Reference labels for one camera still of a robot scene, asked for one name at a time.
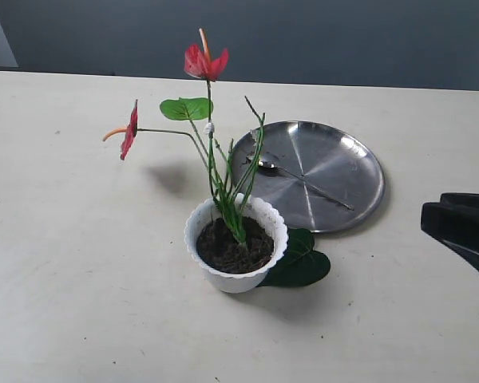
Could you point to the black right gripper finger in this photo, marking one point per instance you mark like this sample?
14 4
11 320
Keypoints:
430 224

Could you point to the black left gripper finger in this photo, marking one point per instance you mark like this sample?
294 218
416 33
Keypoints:
459 218

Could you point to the steel spoon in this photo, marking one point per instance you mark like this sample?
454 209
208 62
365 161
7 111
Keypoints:
272 163

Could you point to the white scalloped flower pot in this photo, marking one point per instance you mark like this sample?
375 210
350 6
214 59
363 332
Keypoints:
265 215

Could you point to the dark soil in pot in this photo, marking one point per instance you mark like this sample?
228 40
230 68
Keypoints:
219 249

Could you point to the round steel plate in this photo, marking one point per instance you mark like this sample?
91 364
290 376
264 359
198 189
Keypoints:
330 159

